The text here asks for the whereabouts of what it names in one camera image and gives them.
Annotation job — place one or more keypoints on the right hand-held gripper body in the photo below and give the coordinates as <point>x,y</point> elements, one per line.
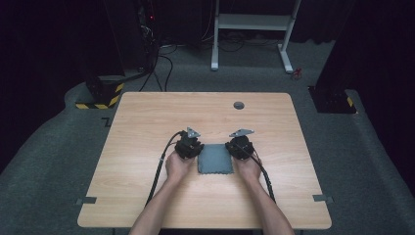
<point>239,148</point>

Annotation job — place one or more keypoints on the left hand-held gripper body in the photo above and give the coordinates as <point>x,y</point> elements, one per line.
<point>189,147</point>

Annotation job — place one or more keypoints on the grey cloth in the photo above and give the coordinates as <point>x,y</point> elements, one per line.
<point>215,159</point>

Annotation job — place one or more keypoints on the person's right hand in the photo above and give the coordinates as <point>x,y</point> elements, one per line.
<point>249,169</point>

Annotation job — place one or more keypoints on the person's left hand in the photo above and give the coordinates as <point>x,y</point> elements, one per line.
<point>177,168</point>

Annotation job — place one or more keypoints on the grey round table grommet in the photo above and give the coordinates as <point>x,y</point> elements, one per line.
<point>239,105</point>

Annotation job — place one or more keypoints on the small red floor object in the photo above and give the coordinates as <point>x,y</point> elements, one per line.
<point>296,73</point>

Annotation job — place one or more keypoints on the grey tape strip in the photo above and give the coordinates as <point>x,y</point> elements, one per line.
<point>322,198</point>
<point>86,200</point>

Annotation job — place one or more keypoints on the black yellow striped stand base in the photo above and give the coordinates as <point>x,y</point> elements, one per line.
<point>104,96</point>

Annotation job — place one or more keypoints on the dark equipment rack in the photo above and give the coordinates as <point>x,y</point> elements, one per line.
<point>148,29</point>

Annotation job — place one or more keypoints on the white metal stand frame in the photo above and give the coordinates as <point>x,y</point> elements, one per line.
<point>254,22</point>

